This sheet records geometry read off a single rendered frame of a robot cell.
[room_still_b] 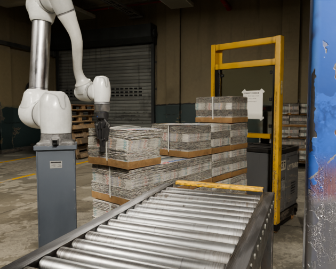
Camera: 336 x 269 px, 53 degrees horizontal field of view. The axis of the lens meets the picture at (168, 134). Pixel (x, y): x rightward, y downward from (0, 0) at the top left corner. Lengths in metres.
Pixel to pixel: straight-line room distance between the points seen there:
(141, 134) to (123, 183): 0.31
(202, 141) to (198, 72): 6.77
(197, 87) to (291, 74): 2.39
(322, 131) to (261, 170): 3.40
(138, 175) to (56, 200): 0.50
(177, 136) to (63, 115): 0.97
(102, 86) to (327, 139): 1.88
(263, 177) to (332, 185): 3.40
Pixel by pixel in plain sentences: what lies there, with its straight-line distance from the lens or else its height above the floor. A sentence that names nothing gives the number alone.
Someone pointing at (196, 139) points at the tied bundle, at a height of 0.96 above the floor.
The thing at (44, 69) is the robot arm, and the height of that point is 1.40.
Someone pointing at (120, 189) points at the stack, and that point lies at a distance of 2.08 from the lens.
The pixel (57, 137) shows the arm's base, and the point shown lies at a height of 1.04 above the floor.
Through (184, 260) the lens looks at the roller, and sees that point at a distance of 0.92.
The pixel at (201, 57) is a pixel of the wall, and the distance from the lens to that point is 9.27.
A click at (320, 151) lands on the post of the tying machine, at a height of 1.16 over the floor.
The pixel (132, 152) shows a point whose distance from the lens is 1.98.
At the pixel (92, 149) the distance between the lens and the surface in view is 2.20.
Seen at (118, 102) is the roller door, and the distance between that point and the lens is 10.11.
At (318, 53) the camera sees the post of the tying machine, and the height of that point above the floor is 1.20.
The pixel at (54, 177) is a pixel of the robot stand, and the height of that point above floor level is 0.84.
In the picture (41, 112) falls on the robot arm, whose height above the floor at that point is 1.16.
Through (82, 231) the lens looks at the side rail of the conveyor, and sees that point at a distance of 1.13.
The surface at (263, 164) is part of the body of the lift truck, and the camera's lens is 3.55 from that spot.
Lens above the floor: 1.18
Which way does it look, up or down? 4 degrees down
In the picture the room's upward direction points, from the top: straight up
